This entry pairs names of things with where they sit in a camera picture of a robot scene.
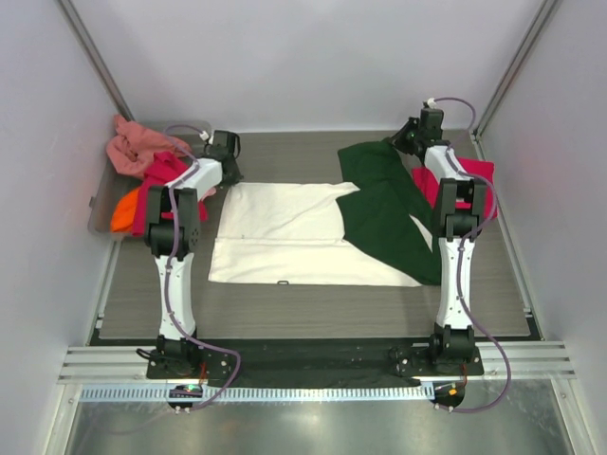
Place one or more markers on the right aluminium frame post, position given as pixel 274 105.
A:
pixel 540 21

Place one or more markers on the white and green t shirt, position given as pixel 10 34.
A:
pixel 371 229

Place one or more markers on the salmon pink t shirt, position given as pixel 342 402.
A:
pixel 132 150

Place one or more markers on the aluminium front rail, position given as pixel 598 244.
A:
pixel 521 360

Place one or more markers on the crimson red t shirt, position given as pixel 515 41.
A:
pixel 165 168

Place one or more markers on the left aluminium frame post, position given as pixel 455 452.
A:
pixel 93 55

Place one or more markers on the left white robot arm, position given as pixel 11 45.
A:
pixel 172 231

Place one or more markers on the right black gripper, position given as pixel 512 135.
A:
pixel 396 138

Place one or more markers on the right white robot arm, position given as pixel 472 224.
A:
pixel 458 217

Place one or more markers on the orange t shirt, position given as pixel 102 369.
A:
pixel 123 217

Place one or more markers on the aluminium frame post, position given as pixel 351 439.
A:
pixel 540 21
pixel 93 55

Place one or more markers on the light pink t shirt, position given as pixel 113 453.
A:
pixel 211 192

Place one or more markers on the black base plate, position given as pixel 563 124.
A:
pixel 323 362

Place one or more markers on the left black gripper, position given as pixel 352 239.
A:
pixel 237 175

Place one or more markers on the slotted cable duct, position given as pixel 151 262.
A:
pixel 190 393

